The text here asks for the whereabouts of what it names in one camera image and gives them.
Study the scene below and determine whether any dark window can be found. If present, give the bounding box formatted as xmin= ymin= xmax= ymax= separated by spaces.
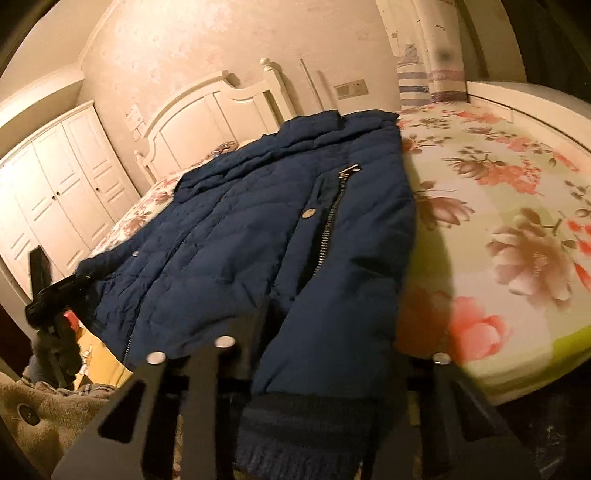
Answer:
xmin=462 ymin=0 xmax=591 ymax=88

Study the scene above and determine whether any white bed headboard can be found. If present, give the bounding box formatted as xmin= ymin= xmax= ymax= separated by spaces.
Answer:
xmin=134 ymin=58 xmax=296 ymax=185

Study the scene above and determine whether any white window bench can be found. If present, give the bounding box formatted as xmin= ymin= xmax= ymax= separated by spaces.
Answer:
xmin=466 ymin=80 xmax=591 ymax=151

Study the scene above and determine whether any floral bed sheet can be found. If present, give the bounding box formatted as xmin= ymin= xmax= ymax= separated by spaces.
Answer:
xmin=88 ymin=99 xmax=591 ymax=407

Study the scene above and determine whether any printed curtain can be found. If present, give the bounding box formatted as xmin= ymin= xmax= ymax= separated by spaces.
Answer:
xmin=376 ymin=0 xmax=467 ymax=112

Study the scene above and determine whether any white wardrobe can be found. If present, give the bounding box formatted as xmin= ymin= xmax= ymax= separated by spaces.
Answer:
xmin=0 ymin=102 xmax=141 ymax=301

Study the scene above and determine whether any beige fleece garment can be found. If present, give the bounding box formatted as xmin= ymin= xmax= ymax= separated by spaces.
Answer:
xmin=0 ymin=369 xmax=134 ymax=480

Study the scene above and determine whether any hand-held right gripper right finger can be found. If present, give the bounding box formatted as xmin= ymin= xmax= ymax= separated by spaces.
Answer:
xmin=365 ymin=352 xmax=541 ymax=480

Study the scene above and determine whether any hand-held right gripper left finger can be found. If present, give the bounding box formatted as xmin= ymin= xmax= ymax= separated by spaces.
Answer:
xmin=51 ymin=298 xmax=269 ymax=480

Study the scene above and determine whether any wall socket panel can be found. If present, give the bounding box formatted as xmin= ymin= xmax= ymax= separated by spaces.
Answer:
xmin=333 ymin=79 xmax=369 ymax=100

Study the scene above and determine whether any navy quilted jacket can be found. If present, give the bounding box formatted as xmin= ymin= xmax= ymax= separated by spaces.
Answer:
xmin=76 ymin=110 xmax=419 ymax=480

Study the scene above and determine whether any yellow bed sheet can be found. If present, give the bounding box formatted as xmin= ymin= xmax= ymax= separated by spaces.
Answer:
xmin=76 ymin=330 xmax=136 ymax=386

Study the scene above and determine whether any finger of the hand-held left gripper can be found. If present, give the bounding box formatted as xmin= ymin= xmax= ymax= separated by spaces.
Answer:
xmin=29 ymin=247 xmax=52 ymax=301

